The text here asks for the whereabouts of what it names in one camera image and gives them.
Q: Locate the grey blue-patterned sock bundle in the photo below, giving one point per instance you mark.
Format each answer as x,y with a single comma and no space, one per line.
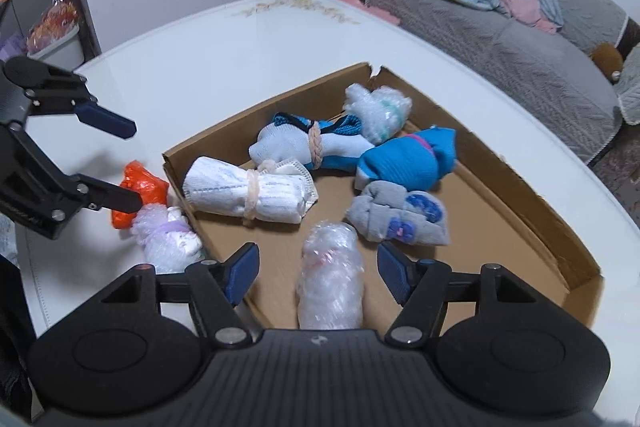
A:
385,211

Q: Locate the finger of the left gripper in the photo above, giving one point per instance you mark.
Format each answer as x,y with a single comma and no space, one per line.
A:
100,118
96,194

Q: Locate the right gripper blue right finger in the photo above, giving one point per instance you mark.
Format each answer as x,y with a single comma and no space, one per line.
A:
419,287

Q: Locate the brown cardboard box tray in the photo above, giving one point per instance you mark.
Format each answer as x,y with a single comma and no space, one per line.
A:
321,176

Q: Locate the small orange plastic bundle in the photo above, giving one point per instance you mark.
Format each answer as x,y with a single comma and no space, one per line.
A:
151,189

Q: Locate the white-blue sock with band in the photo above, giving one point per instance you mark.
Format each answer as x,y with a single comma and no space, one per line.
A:
316,144

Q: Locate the brown plush toy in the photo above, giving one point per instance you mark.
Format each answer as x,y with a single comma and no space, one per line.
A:
609,60

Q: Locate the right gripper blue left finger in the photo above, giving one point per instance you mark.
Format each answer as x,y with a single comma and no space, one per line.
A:
216,289

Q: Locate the white sock roll with band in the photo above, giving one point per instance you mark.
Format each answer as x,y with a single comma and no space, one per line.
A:
275,191

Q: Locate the grey sofa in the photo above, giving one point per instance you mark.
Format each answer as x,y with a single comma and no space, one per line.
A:
551,76

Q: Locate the bubble-wrap bundle with teal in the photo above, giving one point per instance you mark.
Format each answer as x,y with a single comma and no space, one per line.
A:
383,112

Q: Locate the bubble-wrap bundle purple band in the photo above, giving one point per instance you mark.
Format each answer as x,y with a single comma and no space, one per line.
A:
167,240

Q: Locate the grey armrest throw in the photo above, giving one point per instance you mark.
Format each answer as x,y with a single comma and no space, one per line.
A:
628,91

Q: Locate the clear bubble-wrap roll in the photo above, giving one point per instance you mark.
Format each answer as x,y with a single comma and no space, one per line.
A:
330,286

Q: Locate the white bin with snacks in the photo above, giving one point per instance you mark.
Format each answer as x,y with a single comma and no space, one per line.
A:
55,39

